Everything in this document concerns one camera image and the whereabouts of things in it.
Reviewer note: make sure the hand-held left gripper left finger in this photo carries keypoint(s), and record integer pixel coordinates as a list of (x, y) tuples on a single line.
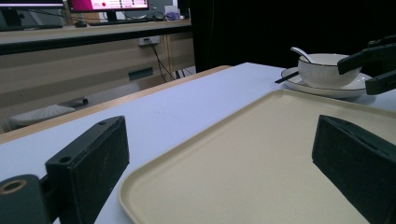
[(90, 165)]

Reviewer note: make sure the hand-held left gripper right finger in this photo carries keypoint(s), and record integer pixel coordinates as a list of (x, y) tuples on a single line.
[(355, 161)]

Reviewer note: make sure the white ribbed bowl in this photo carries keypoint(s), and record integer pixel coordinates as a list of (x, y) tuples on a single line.
[(320, 73)]

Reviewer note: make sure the white plate with dark rim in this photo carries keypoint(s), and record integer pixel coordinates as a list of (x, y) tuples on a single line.
[(330, 90)]

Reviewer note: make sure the white ceramic spoon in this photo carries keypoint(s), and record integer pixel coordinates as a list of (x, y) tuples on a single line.
[(301, 53)]

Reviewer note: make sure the white perforated chair seat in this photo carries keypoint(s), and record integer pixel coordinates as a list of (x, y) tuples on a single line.
[(39, 114)]

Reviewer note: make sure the black chopstick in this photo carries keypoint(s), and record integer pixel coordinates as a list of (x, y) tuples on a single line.
[(286, 77)]

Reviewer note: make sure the black curtain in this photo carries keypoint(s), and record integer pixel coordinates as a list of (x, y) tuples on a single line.
[(280, 31)]

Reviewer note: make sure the beige plastic tray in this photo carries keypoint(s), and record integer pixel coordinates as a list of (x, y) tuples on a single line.
[(249, 161)]

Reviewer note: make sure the wooden desk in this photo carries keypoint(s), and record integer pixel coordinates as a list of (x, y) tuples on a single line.
[(87, 56)]

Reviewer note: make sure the white power socket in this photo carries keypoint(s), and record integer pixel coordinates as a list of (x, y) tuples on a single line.
[(148, 40)]

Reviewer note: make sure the computer monitor with pink screen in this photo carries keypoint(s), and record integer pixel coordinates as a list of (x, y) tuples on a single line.
[(109, 5)]

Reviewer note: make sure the dark computer monitor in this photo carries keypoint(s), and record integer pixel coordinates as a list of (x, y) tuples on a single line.
[(28, 12)]

